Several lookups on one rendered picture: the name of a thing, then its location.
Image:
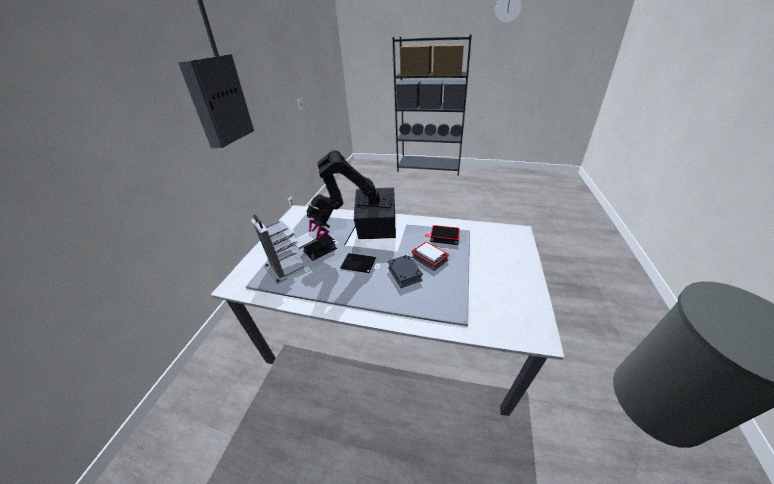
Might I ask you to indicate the white rectangular plate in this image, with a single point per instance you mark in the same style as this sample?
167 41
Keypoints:
430 252

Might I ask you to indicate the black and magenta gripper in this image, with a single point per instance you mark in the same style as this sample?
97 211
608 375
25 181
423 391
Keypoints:
320 228

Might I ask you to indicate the white multi-well plate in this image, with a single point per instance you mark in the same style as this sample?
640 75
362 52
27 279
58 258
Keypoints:
282 235
305 240
284 244

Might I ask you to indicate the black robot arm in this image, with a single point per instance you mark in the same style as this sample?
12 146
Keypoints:
371 198

